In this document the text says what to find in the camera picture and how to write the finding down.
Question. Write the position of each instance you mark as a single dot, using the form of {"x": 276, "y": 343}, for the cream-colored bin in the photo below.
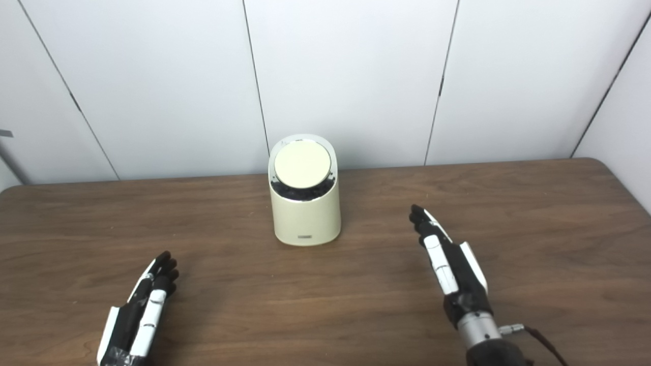
{"x": 305, "y": 221}

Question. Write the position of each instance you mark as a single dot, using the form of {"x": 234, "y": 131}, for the black bin liner bag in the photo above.
{"x": 302, "y": 193}

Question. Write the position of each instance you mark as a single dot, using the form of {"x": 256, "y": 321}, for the black and white right hand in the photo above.
{"x": 463, "y": 279}

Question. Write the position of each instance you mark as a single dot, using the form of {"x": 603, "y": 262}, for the black and white left hand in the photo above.
{"x": 127, "y": 325}

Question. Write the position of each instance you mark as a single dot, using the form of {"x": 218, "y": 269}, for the round cream bin lid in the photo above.
{"x": 302, "y": 163}

